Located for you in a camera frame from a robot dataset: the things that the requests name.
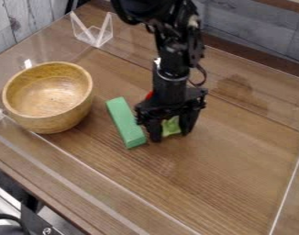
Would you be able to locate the wooden bowl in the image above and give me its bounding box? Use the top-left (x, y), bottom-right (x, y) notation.
top-left (1, 62), bottom-right (93, 134)

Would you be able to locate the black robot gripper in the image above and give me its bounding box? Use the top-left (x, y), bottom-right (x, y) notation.
top-left (134, 63), bottom-right (208, 142)

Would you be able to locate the green rectangular block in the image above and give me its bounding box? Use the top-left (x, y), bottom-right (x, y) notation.
top-left (106, 96), bottom-right (146, 149)

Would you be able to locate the black metal table frame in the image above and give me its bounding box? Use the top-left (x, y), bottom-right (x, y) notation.
top-left (0, 170), bottom-right (66, 235)

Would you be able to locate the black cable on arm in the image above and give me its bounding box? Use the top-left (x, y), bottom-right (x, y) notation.
top-left (187, 63), bottom-right (208, 87)

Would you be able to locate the red plush fruit green leaf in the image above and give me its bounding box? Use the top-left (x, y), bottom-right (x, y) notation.
top-left (141, 91), bottom-right (181, 139)

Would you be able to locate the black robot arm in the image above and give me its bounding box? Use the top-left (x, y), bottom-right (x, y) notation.
top-left (110, 0), bottom-right (207, 142)

